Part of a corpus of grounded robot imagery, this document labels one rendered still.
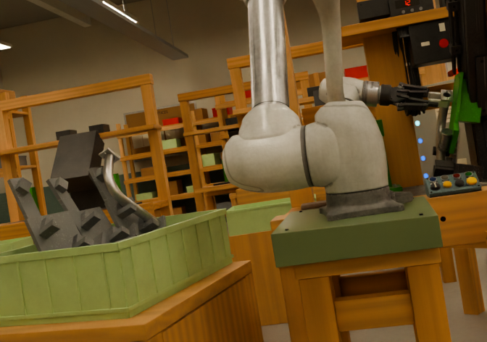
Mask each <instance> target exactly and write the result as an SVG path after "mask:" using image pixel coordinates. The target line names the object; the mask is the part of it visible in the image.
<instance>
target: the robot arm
mask: <svg viewBox="0 0 487 342"><path fill-rule="evenodd" d="M242 1H243V2H244V4H245V5H246V6H247V7H248V12H249V48H250V72H251V111H249V112H248V113H247V114H246V115H245V117H244V118H243V119H242V123H241V127H240V130H239V132H238V135H233V136H232V137H231V138H230V139H229V140H228V142H227V143H226V145H225V148H224V150H223V152H222V163H223V167H224V171H225V174H226V177H227V179H228V181H229V182H230V183H231V184H233V185H235V186H237V187H239V188H240V189H243V190H245V191H252V192H257V193H275V192H284V191H294V190H299V189H302V188H308V187H313V186H316V187H325V192H326V204H327V205H326V206H324V207H320V208H319V210H320V214H324V215H325V216H326V217H327V221H336V220H343V219H348V218H353V217H363V216H368V215H374V214H383V213H389V212H400V211H404V205H403V204H405V203H407V202H411V201H412V200H413V195H412V193H411V191H391V190H390V189H389V186H388V166H387V159H386V150H385V146H384V142H383V136H382V134H381V132H380V129H379V127H378V124H377V122H376V120H375V118H374V117H373V115H372V113H371V111H370V110H369V109H368V107H376V106H377V104H379V105H381V106H389V104H393V105H394V106H396V107H397V111H403V110H415V111H425V110H426V109H427V108H428V107H444V108H449V102H448V101H441V93H439V92H434V91H429V90H430V89H429V88H428V89H427V87H425V86H420V85H410V84H406V83H402V82H400V83H399V85H398V86H397V87H391V85H386V84H382V85H380V83H379V82H375V81H367V80H365V81H363V80H359V79H356V78H350V77H343V67H342V41H341V15H340V0H313V2H314V4H315V7H316V9H317V12H318V14H319V17H320V22H321V27H322V42H323V51H324V60H325V78H324V79H323V80H322V82H321V84H320V87H319V95H318V97H319V100H321V101H322V102H324V103H325V105H324V106H323V107H320V109H319V110H318V111H317V112H316V114H315V122H313V123H310V124H308V125H302V126H301V123H300V119H299V116H298V115H297V114H296V113H295V112H294V111H293V110H291V109H290V106H289V94H288V70H287V58H286V35H285V23H284V11H283V5H284V4H285V2H286V0H242ZM363 87H364V88H363ZM425 97H428V100H424V99H417V98H425ZM406 99H407V100H406Z"/></svg>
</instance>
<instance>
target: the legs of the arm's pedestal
mask: <svg viewBox="0 0 487 342"><path fill-rule="evenodd" d="M299 287H300V292H301V301H302V306H303V310H304V319H305V324H306V329H307V337H308V342H351V339H350V334H349V331H350V330H364V329H371V328H385V327H393V326H400V325H413V326H414V331H415V340H416V342H451V333H450V329H449V321H448V316H447V311H446V302H445V298H444V290H443V284H442V279H441V271H440V267H439V263H435V264H423V265H416V266H410V267H404V269H400V270H388V271H381V272H369V273H363V274H357V275H345V276H340V275H331V276H325V277H318V278H307V279H301V280H299Z"/></svg>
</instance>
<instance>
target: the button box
mask: <svg viewBox="0 0 487 342"><path fill-rule="evenodd" d="M471 173H472V175H470V176H467V175H466V174H465V172H462V173H457V174H460V176H459V177H458V178H455V177H454V176H453V174H451V175H447V176H448V178H447V179H445V180H444V179H442V178H441V176H437V177H435V178H436V180H434V181H431V180H430V178H426V179H425V190H426V194H427V197H429V198H433V197H438V196H448V195H453V194H458V193H469V192H474V191H482V190H481V185H480V182H479V179H478V176H477V175H476V172H475V171H471ZM470 177H474V178H476V179H477V183H476V184H474V185H470V184H468V183H467V179H468V178H470ZM458 179H461V180H463V181H464V184H463V185H461V186H458V185H456V184H455V181H456V180H458ZM445 181H450V182H451V187H449V188H445V187H444V185H443V183H444V182H445ZM432 183H438V184H439V185H440V188H439V189H437V190H433V189H432V188H431V184H432Z"/></svg>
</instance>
